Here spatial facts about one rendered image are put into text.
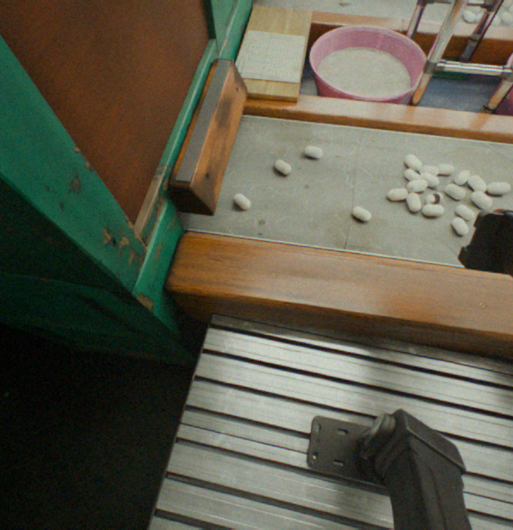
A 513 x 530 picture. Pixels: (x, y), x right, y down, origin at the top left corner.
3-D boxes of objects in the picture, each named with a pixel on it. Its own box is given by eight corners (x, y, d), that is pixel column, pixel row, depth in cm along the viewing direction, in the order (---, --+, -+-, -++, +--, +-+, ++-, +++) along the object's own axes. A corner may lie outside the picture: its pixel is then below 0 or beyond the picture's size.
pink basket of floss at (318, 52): (434, 106, 79) (454, 69, 71) (351, 150, 73) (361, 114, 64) (362, 52, 89) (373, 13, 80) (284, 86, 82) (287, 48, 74)
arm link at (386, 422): (390, 410, 37) (367, 456, 35) (462, 460, 35) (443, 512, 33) (373, 411, 43) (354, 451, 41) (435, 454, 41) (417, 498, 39)
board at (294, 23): (297, 102, 67) (297, 97, 65) (226, 95, 68) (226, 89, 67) (312, 15, 81) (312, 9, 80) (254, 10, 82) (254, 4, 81)
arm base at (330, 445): (320, 413, 42) (312, 474, 39) (476, 449, 40) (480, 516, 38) (312, 414, 49) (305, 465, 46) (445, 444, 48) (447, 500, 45)
